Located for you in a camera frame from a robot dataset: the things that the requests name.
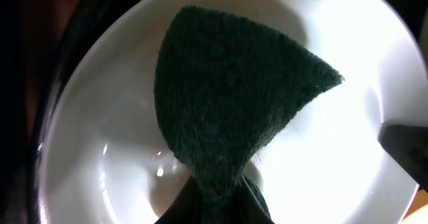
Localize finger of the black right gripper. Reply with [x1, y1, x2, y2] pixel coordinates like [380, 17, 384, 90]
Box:
[379, 124, 427, 191]

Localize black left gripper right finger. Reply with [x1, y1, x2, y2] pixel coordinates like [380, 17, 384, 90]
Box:
[233, 176, 274, 224]

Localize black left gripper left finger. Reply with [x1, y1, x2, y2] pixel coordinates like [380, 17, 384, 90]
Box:
[154, 177, 203, 224]

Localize light blue plate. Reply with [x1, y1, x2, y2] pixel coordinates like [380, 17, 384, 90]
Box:
[29, 0, 427, 223]

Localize green and yellow sponge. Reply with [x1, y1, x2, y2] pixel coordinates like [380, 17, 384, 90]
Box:
[154, 5, 343, 223]

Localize black round tray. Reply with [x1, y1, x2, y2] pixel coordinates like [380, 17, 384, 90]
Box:
[26, 0, 141, 223]

